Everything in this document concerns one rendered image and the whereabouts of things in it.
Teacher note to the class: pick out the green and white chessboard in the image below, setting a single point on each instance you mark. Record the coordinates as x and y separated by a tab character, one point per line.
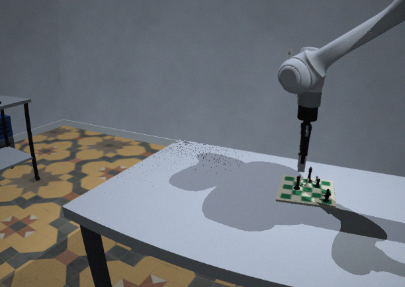
307	195

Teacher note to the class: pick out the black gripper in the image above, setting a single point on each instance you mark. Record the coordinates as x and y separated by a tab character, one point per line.
308	115

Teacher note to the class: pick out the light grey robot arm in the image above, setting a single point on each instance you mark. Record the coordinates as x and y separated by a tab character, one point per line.
304	73

